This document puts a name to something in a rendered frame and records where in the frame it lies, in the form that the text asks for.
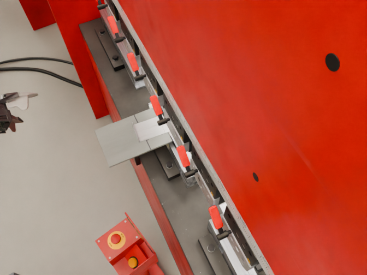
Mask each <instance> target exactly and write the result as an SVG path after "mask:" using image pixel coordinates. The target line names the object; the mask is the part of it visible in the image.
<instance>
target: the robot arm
mask: <svg viewBox="0 0 367 275"><path fill-rule="evenodd" d="M37 95H38V93H33V92H13V93H6V94H1V95H0V131H1V132H0V134H4V133H6V130H7V129H8V127H9V129H10V130H11V131H12V132H16V128H15V124H16V123H23V120H22V119H21V118H20V117H16V116H14V115H11V112H10V110H8V109H7V107H8V108H13V107H18V108H19V109H21V110H27V109H28V98H32V97H35V96H37Z"/></svg>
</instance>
